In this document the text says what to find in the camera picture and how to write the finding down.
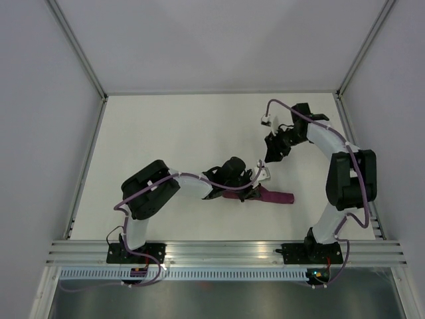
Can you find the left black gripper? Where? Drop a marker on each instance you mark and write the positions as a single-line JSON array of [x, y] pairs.
[[248, 176]]

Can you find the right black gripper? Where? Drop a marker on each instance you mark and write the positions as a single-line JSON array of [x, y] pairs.
[[273, 148]]

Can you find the purple cloth napkin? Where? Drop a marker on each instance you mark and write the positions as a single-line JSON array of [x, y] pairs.
[[275, 196]]

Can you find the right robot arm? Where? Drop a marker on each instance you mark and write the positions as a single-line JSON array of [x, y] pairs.
[[351, 179]]

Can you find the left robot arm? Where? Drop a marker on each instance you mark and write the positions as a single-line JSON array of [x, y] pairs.
[[147, 191]]

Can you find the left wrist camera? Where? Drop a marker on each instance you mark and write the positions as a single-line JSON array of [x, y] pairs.
[[261, 172]]

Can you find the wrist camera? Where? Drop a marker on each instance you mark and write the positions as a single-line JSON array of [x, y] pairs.
[[270, 122], [261, 172]]

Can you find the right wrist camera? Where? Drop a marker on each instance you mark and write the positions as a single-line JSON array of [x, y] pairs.
[[270, 122]]

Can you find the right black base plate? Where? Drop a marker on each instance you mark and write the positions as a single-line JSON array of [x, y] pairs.
[[295, 254]]

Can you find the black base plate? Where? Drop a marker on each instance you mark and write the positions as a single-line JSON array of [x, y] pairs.
[[118, 255], [295, 254]]

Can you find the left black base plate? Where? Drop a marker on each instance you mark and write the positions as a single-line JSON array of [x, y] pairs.
[[118, 255]]

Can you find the white slotted cable duct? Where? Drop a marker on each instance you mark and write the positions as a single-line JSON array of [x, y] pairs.
[[211, 274]]

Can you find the aluminium front rail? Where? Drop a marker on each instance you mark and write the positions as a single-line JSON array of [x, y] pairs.
[[368, 254]]

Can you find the right aluminium frame post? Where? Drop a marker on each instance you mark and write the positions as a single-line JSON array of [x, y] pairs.
[[373, 32]]

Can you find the aluminium frame post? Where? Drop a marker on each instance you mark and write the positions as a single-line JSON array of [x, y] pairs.
[[59, 16], [373, 32]]

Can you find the left aluminium frame post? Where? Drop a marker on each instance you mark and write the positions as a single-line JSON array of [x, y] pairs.
[[59, 16]]

